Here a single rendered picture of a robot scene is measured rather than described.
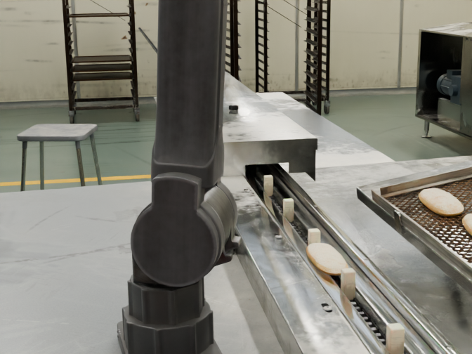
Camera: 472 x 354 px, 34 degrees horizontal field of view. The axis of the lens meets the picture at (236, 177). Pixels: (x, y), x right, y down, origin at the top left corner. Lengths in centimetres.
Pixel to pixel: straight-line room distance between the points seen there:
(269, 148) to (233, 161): 6
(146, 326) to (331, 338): 17
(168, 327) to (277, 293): 14
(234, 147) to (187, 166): 59
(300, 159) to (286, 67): 674
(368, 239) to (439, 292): 20
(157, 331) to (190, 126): 19
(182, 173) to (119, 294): 29
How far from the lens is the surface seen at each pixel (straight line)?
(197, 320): 72
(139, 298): 72
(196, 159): 66
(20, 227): 119
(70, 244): 110
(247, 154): 125
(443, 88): 586
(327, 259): 90
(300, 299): 78
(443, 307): 89
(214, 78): 66
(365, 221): 117
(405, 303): 78
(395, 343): 72
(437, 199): 98
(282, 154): 127
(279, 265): 87
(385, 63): 830
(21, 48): 782
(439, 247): 85
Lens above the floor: 117
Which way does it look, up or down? 14 degrees down
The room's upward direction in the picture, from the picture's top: 1 degrees counter-clockwise
